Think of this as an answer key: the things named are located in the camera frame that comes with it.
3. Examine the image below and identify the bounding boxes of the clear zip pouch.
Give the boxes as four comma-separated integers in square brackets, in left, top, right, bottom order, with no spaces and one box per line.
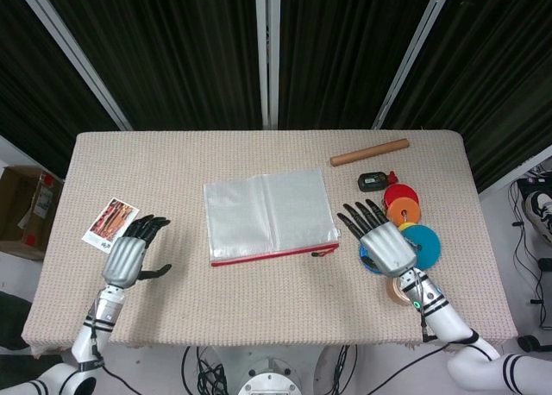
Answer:
[203,166,341,269]

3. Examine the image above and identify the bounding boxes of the wooden rolling pin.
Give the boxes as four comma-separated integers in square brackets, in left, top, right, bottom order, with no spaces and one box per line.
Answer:
[329,138,410,167]

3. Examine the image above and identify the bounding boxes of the brown cardboard box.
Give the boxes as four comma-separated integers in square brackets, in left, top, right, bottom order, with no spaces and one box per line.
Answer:
[0,166,66,260]

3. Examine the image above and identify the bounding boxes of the black pleated curtain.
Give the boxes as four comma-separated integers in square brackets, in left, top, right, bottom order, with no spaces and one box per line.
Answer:
[383,0,552,193]
[0,0,122,167]
[38,0,264,132]
[278,0,445,131]

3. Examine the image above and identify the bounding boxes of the blue plastic disc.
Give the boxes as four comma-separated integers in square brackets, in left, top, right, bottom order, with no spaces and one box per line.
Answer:
[358,244,384,276]

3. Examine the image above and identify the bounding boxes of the white black sneaker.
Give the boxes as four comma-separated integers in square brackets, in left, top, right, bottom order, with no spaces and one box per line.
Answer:
[524,191,552,236]

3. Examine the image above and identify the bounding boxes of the grey metal frame post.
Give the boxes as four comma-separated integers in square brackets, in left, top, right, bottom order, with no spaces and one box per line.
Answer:
[254,0,281,129]
[10,0,133,132]
[373,0,458,130]

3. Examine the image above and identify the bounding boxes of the clear tape roll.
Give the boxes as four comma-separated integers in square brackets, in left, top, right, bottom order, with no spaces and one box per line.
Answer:
[386,277,411,308]

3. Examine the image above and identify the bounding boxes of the black fabric object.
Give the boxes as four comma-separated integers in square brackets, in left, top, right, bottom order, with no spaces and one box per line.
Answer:
[0,291,35,352]

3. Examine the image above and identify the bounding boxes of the beige woven tablecloth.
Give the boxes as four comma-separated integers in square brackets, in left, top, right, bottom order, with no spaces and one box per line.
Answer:
[21,129,518,355]

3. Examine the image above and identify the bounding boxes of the black cables under table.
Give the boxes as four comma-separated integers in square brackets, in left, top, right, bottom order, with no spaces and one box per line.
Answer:
[180,345,229,395]
[331,345,359,395]

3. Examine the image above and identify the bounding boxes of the printed photo card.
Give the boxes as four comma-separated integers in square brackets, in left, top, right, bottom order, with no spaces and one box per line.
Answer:
[81,197,140,254]

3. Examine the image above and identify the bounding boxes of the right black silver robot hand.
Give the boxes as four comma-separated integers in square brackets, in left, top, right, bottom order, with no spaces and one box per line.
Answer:
[336,199,418,279]

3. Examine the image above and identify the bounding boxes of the orange plastic disc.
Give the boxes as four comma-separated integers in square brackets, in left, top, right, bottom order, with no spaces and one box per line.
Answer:
[386,198,422,226]

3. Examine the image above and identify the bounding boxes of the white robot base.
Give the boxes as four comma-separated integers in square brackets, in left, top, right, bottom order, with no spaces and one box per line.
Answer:
[237,355,303,395]

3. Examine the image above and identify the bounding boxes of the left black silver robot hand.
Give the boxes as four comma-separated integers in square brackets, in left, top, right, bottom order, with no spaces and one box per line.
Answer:
[102,215,173,290]

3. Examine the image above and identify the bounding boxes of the small black digital device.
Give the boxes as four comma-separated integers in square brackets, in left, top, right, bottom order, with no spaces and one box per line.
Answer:
[357,172,388,192]

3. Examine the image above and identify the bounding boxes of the small black floor object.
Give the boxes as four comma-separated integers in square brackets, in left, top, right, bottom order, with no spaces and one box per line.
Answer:
[517,334,545,353]

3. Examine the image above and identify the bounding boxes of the black floor cables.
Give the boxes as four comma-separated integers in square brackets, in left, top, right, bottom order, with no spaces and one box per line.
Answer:
[508,170,552,327]

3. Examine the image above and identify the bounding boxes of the teal plastic disc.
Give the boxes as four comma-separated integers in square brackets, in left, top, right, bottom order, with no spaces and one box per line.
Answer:
[403,224,442,271]

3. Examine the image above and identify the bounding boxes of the red plastic disc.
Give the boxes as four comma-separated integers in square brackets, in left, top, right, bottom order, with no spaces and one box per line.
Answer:
[383,182,418,209]

